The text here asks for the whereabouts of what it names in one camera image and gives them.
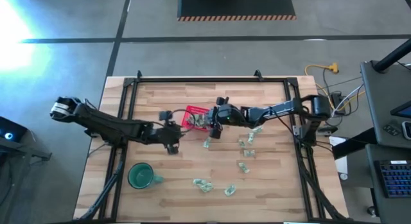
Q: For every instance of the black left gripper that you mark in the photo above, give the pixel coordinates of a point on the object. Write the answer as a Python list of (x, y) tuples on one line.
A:
[(165, 134)]

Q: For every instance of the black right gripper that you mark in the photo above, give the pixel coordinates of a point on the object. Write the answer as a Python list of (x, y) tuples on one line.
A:
[(226, 116)]

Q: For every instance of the red plastic basket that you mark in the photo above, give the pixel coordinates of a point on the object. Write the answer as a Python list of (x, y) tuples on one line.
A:
[(192, 109)]

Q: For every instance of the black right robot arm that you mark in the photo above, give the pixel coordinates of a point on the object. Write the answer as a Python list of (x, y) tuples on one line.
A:
[(282, 109)]

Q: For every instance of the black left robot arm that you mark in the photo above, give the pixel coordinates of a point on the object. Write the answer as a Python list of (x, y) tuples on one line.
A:
[(106, 126)]

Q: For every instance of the green mug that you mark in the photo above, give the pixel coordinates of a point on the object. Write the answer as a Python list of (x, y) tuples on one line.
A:
[(141, 176)]

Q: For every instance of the black striped floor mat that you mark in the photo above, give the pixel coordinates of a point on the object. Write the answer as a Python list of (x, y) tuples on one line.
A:
[(236, 5)]

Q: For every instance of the black power adapter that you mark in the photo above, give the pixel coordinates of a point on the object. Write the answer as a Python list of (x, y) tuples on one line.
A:
[(337, 102)]

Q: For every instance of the white paper sheet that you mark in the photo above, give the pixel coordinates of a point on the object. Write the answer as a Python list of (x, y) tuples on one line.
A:
[(340, 156)]

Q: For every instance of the black flat bar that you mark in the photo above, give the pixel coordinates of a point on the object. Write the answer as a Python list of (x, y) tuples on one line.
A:
[(353, 143)]

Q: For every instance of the small white round object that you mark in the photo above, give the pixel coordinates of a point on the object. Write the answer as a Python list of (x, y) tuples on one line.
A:
[(343, 176)]

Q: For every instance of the black stand with blue light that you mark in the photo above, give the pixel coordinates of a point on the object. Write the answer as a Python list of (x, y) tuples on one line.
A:
[(9, 131)]

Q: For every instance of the grey desk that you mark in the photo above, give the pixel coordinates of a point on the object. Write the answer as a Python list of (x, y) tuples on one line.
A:
[(385, 99)]

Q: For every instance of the black keypad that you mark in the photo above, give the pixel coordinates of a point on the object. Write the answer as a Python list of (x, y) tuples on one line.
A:
[(390, 129)]

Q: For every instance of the black caster wheel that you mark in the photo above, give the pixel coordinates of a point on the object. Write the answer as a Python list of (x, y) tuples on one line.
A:
[(372, 211)]

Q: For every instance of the dark tablet screen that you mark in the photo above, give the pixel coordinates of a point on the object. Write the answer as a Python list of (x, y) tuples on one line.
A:
[(403, 110)]

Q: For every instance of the black pole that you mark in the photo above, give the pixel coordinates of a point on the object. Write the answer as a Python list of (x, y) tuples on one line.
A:
[(393, 55)]

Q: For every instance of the black backlit keyboard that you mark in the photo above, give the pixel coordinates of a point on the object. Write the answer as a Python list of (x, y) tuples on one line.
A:
[(396, 179)]

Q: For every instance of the grey handheld device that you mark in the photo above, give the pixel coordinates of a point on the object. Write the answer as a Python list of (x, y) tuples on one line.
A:
[(407, 129)]

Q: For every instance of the dark lower desk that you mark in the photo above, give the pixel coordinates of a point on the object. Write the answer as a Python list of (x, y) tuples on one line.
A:
[(385, 211)]

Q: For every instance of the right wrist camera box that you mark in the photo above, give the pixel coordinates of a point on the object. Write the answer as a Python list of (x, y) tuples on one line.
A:
[(215, 133)]

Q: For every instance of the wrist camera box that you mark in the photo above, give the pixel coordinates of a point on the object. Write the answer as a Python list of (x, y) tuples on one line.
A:
[(215, 133), (165, 115)]

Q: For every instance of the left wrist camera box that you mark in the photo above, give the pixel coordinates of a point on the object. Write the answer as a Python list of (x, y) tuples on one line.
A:
[(165, 115)]

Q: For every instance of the silver mounting bracket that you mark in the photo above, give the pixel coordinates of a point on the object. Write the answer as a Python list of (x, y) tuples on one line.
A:
[(297, 130)]

